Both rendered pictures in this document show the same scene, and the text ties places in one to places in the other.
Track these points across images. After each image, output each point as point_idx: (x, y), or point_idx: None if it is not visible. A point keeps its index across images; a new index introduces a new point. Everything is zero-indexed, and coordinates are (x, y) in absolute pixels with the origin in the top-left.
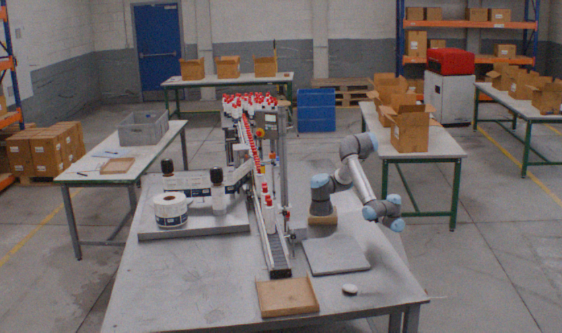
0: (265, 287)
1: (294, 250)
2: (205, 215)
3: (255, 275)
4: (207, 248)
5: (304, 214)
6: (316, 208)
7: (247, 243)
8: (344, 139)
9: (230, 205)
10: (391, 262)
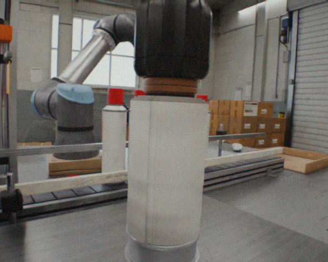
0: (300, 168)
1: None
2: None
3: (306, 163)
4: None
5: (60, 177)
6: (95, 140)
7: (236, 198)
8: (133, 15)
9: (59, 249)
10: None
